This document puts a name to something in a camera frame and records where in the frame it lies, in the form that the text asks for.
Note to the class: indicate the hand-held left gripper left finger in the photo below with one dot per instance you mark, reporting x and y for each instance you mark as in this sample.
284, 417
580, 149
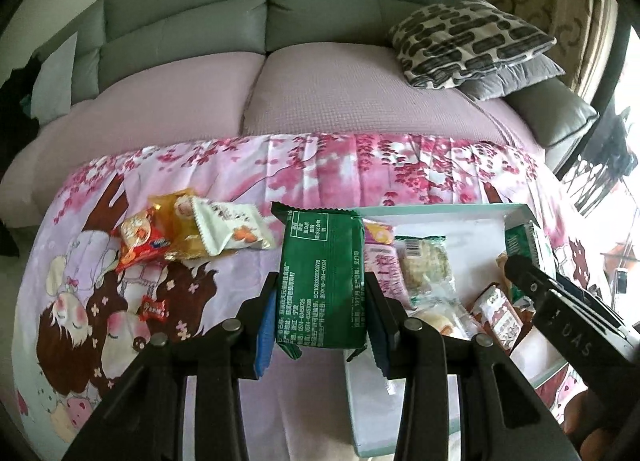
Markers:
265, 326

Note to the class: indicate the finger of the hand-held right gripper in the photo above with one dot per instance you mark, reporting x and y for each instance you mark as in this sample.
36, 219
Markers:
525, 276
585, 298

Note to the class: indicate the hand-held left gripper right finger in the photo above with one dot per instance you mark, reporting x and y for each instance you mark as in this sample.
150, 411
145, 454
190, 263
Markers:
380, 341

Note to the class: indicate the small brown snack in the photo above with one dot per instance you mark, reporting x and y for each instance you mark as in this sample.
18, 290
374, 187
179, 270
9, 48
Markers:
501, 266

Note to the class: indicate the green white snack packet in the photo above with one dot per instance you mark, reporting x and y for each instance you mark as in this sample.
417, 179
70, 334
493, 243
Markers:
525, 241

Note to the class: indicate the brown red snack packet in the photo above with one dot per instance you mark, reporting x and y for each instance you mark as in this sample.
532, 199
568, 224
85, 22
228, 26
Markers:
500, 321

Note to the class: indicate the bun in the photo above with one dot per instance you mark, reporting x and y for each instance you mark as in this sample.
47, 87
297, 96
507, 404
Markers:
440, 321

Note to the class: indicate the light green tray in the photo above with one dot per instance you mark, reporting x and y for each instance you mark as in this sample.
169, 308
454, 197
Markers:
465, 231

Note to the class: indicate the pink snack packet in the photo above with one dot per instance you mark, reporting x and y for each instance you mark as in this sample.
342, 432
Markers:
385, 266

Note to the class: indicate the person's right hand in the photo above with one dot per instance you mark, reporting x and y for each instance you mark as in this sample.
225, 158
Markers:
600, 433

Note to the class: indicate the rice cracker in clear wrapper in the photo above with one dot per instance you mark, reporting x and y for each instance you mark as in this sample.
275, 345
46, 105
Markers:
425, 266

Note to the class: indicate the small red candy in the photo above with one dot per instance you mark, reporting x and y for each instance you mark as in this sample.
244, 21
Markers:
155, 308

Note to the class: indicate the yellow snack packet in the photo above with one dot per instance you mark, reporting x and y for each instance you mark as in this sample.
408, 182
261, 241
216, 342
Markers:
175, 238

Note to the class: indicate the black stand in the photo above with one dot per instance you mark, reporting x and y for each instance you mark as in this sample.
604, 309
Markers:
612, 141

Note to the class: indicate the pink printed blanket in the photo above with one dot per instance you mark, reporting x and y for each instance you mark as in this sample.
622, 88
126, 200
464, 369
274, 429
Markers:
325, 166

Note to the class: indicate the grey pillow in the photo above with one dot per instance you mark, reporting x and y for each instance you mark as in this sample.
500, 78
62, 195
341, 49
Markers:
520, 78

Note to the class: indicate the black white patterned pillow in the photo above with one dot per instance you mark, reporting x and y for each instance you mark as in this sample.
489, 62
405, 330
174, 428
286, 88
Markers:
465, 41

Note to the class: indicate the pink sofa cover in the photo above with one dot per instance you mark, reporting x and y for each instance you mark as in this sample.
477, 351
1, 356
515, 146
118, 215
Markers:
350, 91

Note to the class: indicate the grey sofa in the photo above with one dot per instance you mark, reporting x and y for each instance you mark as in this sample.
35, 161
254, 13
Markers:
190, 11

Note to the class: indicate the black clothing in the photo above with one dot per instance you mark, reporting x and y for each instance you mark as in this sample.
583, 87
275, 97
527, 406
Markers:
20, 91

